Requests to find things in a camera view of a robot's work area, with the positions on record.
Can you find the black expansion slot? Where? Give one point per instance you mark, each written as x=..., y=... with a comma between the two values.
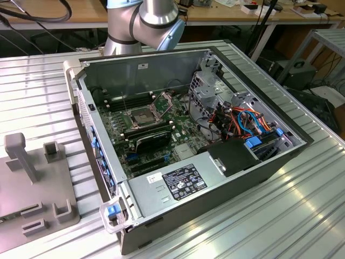
x=147, y=162

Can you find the thin locking lever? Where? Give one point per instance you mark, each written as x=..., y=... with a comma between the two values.
x=124, y=102

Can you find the black drive bay cover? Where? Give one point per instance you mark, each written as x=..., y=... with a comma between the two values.
x=234, y=156

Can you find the open PC case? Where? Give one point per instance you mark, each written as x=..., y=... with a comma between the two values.
x=188, y=224

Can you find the blue case latch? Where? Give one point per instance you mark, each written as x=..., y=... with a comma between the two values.
x=112, y=211

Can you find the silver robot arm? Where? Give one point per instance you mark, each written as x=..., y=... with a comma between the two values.
x=151, y=13

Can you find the white metal shelf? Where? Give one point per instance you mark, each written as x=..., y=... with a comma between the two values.
x=331, y=35

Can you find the black equipment case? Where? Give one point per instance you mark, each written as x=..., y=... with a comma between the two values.
x=299, y=74

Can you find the long wooden desk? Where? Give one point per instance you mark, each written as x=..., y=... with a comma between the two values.
x=215, y=14

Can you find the flat cardboard piece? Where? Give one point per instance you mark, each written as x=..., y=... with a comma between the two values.
x=304, y=10

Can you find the silver power supply unit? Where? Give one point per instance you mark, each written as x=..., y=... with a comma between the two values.
x=151, y=199

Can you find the black mesh panel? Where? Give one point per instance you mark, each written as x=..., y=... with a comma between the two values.
x=318, y=108

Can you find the silver drive cage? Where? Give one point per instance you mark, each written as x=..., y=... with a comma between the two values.
x=205, y=94

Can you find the small black box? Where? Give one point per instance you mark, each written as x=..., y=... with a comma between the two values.
x=321, y=8

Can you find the blue disk carrier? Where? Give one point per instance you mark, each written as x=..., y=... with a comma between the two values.
x=253, y=142

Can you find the black graphics card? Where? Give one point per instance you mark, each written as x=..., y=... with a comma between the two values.
x=153, y=141

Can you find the green motherboard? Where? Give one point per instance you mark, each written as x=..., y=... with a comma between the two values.
x=183, y=129

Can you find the small blue clip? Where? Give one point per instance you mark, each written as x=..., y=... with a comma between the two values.
x=279, y=132

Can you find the silver chipset heatsink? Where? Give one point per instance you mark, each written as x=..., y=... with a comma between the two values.
x=184, y=151

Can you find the black stand pole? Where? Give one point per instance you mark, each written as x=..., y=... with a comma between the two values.
x=272, y=3

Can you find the grey parts rack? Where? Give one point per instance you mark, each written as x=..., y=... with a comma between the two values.
x=40, y=183

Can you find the white box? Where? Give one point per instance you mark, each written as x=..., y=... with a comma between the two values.
x=256, y=9

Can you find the CPU socket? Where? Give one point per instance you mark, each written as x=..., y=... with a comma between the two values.
x=143, y=117

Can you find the black RAM slot bank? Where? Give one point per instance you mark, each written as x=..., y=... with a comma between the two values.
x=129, y=101
x=148, y=129

